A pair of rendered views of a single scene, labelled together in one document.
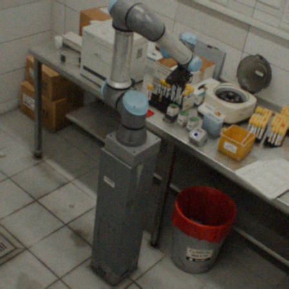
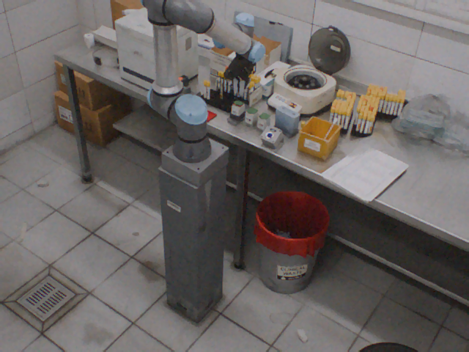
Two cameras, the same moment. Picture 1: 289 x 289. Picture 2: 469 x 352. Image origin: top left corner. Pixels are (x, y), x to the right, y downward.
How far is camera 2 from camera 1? 16 cm
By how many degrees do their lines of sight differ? 4
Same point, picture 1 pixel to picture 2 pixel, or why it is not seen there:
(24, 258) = (88, 305)
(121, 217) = (194, 245)
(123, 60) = (168, 61)
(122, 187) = (190, 211)
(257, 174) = (348, 173)
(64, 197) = (126, 224)
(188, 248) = (278, 265)
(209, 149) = (287, 150)
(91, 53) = (130, 52)
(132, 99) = (187, 106)
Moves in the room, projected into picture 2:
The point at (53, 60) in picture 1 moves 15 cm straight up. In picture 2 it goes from (86, 64) to (82, 37)
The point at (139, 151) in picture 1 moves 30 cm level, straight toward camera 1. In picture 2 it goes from (204, 166) to (203, 221)
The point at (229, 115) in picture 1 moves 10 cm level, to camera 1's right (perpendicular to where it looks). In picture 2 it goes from (307, 105) to (329, 105)
